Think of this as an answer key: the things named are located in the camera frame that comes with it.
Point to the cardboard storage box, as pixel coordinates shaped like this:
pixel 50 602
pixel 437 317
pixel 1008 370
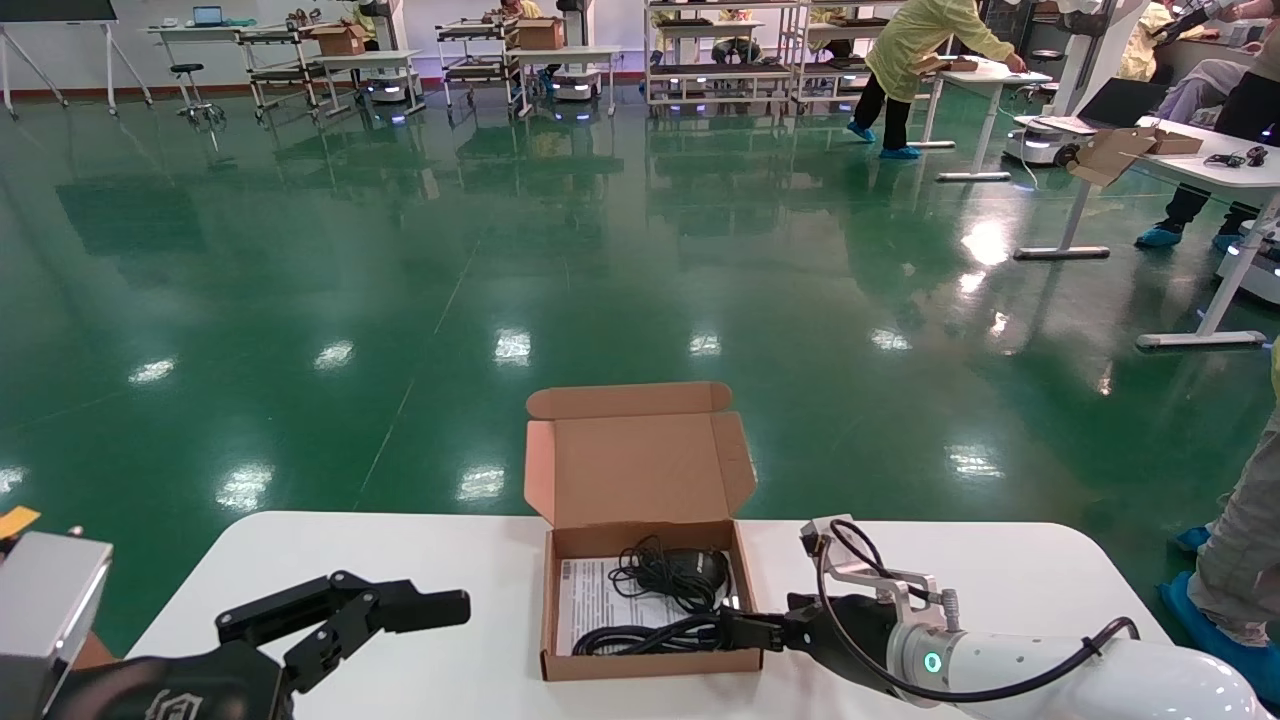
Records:
pixel 640 470

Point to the seated person in yellow coat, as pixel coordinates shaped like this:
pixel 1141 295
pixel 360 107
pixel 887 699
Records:
pixel 1140 50

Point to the white instruction sheet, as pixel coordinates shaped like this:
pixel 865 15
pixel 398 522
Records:
pixel 595 600

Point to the metal shelf rack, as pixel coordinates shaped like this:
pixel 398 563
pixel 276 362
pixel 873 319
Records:
pixel 720 70
pixel 830 70

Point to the open laptop with blue screen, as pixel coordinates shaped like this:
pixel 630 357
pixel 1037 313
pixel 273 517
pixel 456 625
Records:
pixel 208 15

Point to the flat cardboard piece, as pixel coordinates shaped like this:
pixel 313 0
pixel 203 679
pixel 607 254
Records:
pixel 950 64

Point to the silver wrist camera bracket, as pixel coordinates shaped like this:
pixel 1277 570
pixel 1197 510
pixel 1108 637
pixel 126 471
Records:
pixel 880 580

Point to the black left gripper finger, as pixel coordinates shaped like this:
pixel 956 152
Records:
pixel 330 590
pixel 335 635

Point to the metal trolley cart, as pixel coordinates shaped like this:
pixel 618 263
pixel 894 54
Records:
pixel 270 72
pixel 478 68

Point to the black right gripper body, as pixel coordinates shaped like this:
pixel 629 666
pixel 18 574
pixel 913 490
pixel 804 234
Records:
pixel 850 635

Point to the person yellow coat black trousers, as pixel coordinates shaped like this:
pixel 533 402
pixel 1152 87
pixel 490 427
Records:
pixel 920 40

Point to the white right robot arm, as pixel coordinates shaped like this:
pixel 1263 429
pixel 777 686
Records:
pixel 1080 690

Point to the small open cardboard box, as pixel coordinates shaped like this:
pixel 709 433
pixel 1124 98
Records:
pixel 1115 150

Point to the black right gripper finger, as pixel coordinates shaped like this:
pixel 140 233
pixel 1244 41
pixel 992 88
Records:
pixel 768 641
pixel 755 621

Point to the orange tag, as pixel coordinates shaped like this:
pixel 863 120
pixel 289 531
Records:
pixel 15 520

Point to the tall white mobile robot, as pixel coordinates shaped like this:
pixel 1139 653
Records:
pixel 1040 140

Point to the person grey trousers blue shoecovers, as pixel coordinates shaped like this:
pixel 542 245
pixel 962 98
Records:
pixel 1240 560

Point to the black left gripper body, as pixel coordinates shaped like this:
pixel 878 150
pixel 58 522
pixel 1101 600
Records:
pixel 180 685

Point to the black laptop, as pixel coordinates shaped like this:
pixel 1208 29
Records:
pixel 1120 100

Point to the large white table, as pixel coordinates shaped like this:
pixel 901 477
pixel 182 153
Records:
pixel 1230 175

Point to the black accessories pile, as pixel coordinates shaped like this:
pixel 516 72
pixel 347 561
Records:
pixel 1235 158

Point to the white desk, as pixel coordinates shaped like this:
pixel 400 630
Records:
pixel 180 30

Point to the dark board on stand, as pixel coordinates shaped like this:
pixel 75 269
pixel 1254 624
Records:
pixel 50 10

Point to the black round stool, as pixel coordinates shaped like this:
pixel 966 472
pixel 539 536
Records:
pixel 185 68

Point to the person beige top black trousers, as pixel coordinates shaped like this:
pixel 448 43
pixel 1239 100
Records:
pixel 1255 105

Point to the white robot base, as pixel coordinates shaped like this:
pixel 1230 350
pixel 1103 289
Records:
pixel 1255 265

